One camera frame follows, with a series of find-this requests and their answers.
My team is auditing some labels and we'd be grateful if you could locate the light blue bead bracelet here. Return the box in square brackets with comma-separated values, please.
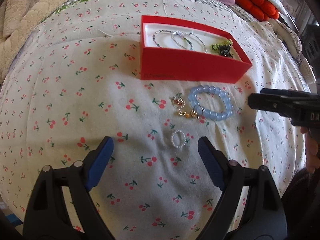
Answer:
[187, 84, 234, 122]

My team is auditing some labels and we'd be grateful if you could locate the green bead black cord bracelet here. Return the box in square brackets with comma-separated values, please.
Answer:
[211, 38, 235, 59]

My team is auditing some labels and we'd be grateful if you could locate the small gold earring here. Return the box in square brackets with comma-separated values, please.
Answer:
[178, 111, 190, 118]

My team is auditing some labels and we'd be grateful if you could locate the silver red gem ring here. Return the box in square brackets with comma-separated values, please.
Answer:
[172, 93, 186, 110]

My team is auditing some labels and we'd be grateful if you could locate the small white pearl ring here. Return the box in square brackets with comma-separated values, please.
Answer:
[171, 129, 187, 149]

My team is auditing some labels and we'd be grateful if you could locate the multicolour seed bead bracelet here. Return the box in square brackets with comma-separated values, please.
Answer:
[152, 29, 194, 52]

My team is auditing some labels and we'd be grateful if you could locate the clear crystal bead bracelet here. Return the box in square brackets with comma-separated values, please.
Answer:
[171, 30, 208, 54]

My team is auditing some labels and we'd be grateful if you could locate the person's right hand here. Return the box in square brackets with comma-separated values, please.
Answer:
[300, 127, 320, 174]

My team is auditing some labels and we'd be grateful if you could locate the white plush toy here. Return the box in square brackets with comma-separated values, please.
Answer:
[268, 18, 316, 85]

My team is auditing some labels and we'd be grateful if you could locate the orange plush cushion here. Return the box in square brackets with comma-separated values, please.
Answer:
[235, 0, 279, 22]

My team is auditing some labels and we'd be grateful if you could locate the white bookshelf with books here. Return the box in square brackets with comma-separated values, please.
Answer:
[279, 0, 314, 34]

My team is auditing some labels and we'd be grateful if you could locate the red open cardboard box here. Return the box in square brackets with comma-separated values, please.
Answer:
[140, 15, 252, 83]

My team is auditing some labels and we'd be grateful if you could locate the cherry print bed sheet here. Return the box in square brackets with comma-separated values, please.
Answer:
[1, 0, 307, 239]

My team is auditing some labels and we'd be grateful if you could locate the beige fleece blanket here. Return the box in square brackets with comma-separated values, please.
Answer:
[1, 0, 68, 83]

